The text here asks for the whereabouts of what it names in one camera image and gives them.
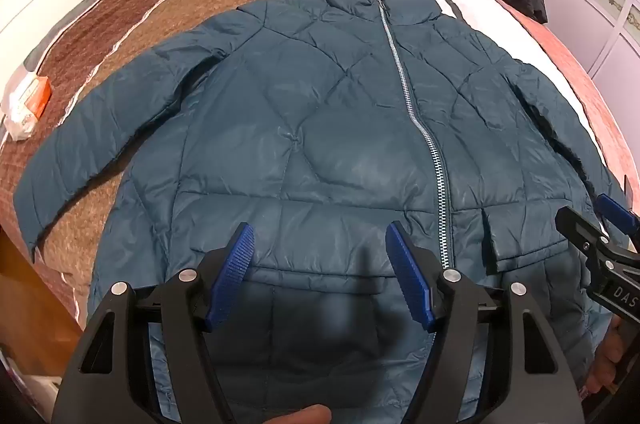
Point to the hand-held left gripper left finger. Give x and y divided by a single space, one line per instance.
239 261

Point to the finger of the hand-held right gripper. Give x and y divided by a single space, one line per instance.
580 226
612 211

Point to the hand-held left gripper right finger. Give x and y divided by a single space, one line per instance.
410 271

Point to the teal quilted jacket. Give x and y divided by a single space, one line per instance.
310 144

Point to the person's right hand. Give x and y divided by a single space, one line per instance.
606 354

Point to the person's left hand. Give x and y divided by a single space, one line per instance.
297 416

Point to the orange and white packet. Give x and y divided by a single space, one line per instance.
30 96

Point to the wooden bed frame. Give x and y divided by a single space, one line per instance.
30 299

